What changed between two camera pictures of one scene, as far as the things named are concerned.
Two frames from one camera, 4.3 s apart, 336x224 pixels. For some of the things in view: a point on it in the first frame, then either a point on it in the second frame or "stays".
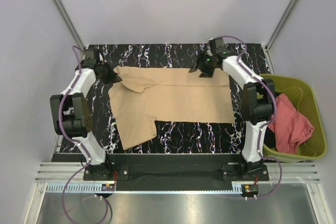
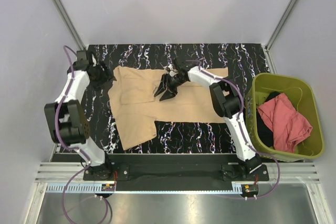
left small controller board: [108, 187] stays
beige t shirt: [145, 96] stays
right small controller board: [251, 188] stays
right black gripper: [208, 73] to [167, 95]
